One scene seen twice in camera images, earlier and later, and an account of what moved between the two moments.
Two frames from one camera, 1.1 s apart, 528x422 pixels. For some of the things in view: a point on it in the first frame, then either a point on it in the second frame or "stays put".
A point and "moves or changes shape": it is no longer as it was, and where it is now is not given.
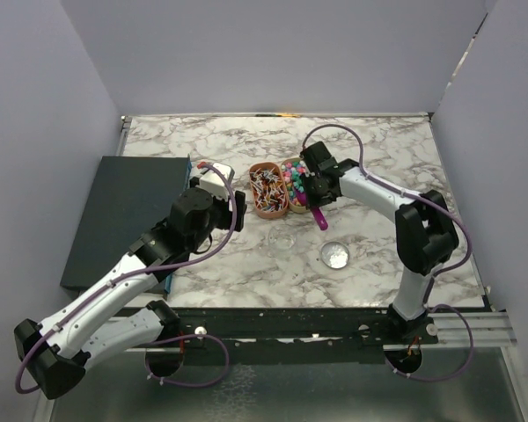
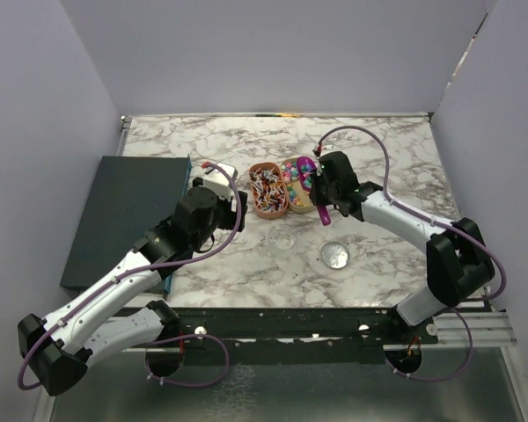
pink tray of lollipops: (269, 185) stays put
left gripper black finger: (240, 210) stays put
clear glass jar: (281, 240) stays put
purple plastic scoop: (302, 199) moves or changes shape
